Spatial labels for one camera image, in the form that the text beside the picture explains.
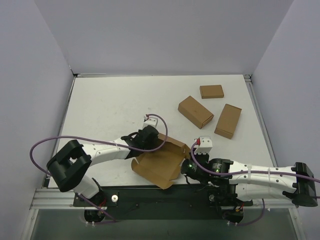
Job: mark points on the folded box far back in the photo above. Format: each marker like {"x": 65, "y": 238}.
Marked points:
{"x": 211, "y": 91}

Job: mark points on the brown paper box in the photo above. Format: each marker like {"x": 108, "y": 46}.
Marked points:
{"x": 163, "y": 166}

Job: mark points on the aluminium frame rail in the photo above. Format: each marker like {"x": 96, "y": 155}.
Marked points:
{"x": 52, "y": 199}

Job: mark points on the folded box right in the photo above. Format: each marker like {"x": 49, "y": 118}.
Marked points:
{"x": 228, "y": 121}

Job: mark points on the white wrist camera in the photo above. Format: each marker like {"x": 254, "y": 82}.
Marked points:
{"x": 203, "y": 145}
{"x": 150, "y": 121}

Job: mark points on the folded box middle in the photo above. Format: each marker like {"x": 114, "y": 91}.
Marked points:
{"x": 195, "y": 112}

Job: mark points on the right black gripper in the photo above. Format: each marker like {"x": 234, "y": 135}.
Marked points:
{"x": 186, "y": 169}

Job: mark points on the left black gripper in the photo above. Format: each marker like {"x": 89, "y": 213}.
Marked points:
{"x": 152, "y": 137}

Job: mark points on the folded box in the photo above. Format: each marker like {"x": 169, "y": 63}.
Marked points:
{"x": 211, "y": 91}
{"x": 195, "y": 112}
{"x": 228, "y": 121}

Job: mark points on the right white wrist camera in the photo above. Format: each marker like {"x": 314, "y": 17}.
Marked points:
{"x": 203, "y": 145}

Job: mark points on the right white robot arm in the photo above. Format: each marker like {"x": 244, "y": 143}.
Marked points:
{"x": 232, "y": 183}

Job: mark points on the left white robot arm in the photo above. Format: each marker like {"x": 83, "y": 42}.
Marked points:
{"x": 69, "y": 166}

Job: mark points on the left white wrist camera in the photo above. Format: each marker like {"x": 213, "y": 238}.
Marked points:
{"x": 150, "y": 121}

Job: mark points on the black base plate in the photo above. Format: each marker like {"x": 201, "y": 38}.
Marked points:
{"x": 179, "y": 202}

